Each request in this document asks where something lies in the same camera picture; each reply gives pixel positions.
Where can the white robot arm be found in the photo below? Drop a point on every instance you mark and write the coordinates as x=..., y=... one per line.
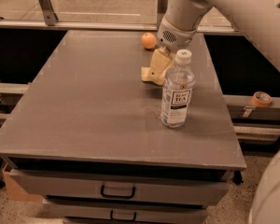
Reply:
x=259, y=22

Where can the left metal bracket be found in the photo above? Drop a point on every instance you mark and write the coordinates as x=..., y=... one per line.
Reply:
x=50, y=17

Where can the metal bracket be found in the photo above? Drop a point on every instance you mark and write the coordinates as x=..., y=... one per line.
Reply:
x=161, y=9
x=50, y=17

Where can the grey upper drawer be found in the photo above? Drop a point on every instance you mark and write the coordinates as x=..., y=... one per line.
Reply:
x=120, y=188

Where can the yellow sponge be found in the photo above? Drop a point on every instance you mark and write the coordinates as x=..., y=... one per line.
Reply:
x=145, y=75

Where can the grey lower drawer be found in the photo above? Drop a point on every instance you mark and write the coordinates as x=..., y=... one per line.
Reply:
x=126, y=212

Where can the orange tape roll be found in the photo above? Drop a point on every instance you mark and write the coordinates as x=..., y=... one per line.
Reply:
x=261, y=99

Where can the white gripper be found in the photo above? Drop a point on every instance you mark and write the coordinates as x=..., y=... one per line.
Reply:
x=174, y=37

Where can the grey drawer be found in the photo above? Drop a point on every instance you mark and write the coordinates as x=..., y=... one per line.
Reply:
x=126, y=212
x=120, y=188

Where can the orange fruit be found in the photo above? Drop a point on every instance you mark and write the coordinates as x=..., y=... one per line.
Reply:
x=148, y=40

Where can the clear plastic water bottle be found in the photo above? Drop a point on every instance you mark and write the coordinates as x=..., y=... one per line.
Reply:
x=177, y=88

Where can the middle metal bracket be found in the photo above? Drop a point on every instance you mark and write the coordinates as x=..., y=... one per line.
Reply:
x=161, y=9

